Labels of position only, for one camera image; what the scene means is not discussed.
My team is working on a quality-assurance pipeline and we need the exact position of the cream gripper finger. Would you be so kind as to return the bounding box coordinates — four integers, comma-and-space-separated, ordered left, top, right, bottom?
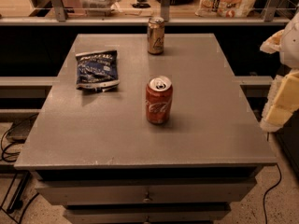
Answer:
259, 70, 299, 133
260, 30, 284, 54

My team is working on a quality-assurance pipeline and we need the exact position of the black power adapter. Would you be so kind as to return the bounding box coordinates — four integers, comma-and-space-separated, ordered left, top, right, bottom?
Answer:
6, 119, 34, 142

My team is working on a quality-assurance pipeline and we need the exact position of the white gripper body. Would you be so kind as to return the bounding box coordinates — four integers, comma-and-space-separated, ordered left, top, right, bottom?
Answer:
261, 68, 299, 123

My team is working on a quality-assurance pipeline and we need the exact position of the lower drawer with knob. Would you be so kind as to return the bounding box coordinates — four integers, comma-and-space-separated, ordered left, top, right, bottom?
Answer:
64, 207, 229, 224

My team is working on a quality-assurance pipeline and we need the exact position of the upper drawer with knob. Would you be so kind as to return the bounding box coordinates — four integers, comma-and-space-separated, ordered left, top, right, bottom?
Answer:
36, 178, 256, 205

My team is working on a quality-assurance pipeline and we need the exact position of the black floor cables left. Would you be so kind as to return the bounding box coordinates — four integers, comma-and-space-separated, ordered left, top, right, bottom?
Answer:
0, 114, 40, 224

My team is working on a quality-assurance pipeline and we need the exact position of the red cola can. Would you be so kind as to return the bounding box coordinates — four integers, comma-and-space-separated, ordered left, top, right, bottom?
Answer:
146, 76, 173, 124

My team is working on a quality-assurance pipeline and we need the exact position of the gold orange soda can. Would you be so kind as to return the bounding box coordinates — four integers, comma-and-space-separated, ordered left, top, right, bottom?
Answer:
148, 17, 164, 55

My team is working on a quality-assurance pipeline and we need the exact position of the black floor cable right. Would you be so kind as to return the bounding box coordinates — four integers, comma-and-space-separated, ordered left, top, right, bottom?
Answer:
263, 163, 283, 224

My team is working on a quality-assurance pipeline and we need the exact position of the blue chip bag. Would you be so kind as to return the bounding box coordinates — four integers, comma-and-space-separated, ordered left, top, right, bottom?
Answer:
76, 49, 120, 91

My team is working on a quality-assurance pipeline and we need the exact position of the colourful printed snack bag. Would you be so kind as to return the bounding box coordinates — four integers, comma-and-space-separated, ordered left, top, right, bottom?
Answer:
195, 0, 256, 18

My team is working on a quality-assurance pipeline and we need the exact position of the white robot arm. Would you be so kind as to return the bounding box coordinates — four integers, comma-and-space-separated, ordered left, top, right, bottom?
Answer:
260, 14, 299, 133

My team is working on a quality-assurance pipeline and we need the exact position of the grey drawer cabinet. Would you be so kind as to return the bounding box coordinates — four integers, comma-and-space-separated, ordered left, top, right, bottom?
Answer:
16, 34, 276, 224

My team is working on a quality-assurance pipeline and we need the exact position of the clear plastic container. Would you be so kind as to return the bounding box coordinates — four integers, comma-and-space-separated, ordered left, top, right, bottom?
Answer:
80, 0, 118, 16

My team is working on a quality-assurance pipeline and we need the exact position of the metal railing frame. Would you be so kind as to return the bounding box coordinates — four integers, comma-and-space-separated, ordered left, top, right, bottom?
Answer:
0, 0, 299, 26

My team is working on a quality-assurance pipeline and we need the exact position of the drawer with knob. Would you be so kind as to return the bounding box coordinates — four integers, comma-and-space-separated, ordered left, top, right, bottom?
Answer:
64, 207, 229, 224
36, 178, 256, 205

